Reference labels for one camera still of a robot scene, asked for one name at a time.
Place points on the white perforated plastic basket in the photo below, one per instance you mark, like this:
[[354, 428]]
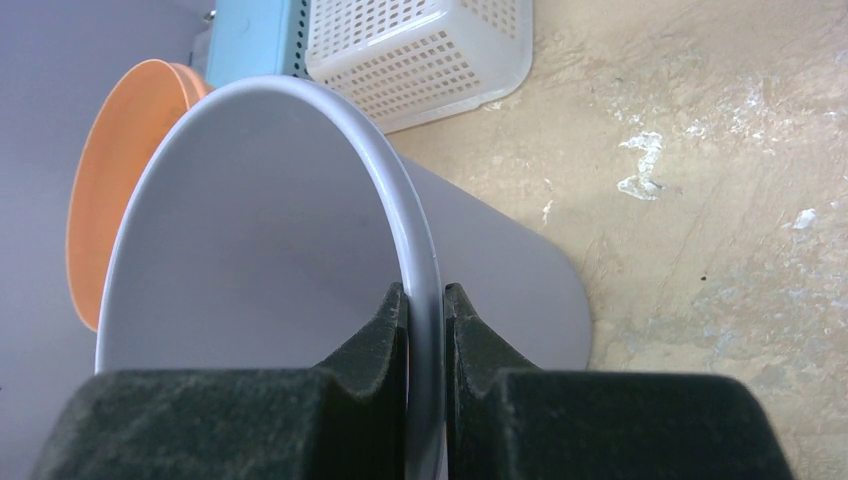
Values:
[[409, 62]]

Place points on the grey plastic bucket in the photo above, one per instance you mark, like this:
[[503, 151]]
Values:
[[271, 221]]

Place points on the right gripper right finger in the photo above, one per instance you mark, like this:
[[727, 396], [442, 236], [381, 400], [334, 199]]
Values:
[[509, 419]]

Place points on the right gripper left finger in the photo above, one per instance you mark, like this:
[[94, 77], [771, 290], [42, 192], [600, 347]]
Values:
[[340, 419]]

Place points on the orange bucket black rim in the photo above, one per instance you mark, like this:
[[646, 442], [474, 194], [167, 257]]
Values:
[[134, 118]]

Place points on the blue perforated plastic basket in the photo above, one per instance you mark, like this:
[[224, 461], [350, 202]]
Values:
[[258, 37]]

